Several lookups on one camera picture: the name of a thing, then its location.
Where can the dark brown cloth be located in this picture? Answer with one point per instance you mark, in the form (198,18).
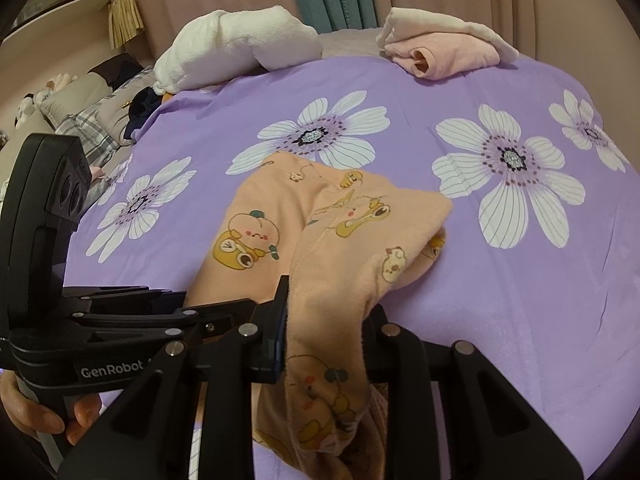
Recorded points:
(117,70)

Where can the person's left hand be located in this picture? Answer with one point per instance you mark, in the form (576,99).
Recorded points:
(30,410)

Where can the straw tassel hanging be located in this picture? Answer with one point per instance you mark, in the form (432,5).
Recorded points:
(125,17)

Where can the dark navy cloth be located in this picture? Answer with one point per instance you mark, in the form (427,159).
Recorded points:
(145,102)

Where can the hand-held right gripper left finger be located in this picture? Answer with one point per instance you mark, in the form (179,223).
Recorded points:
(272,352)

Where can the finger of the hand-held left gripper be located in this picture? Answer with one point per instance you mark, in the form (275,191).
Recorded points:
(125,297)
(220,317)

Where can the white plush toy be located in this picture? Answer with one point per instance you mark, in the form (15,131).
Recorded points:
(25,110)
(60,82)

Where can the white plush blanket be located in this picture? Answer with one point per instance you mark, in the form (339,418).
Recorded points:
(235,40)

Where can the beige pillow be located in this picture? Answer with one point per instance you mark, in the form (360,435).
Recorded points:
(75,95)

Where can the cream folded cloth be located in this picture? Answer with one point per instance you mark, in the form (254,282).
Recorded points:
(435,20)

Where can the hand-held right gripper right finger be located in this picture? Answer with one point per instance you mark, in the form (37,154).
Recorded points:
(395,355)

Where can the orange cartoon print baby garment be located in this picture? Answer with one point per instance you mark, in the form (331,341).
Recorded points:
(340,270)

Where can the plaid pillow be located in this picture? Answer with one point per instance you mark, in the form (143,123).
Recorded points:
(87,130)

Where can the pink folded cloth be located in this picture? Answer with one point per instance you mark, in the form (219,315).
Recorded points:
(450,52)

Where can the small orange item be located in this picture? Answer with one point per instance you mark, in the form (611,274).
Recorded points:
(167,95)

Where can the purple floral bedsheet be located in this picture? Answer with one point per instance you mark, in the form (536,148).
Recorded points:
(500,285)

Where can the grey bed cover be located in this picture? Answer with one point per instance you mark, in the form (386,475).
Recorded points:
(350,42)

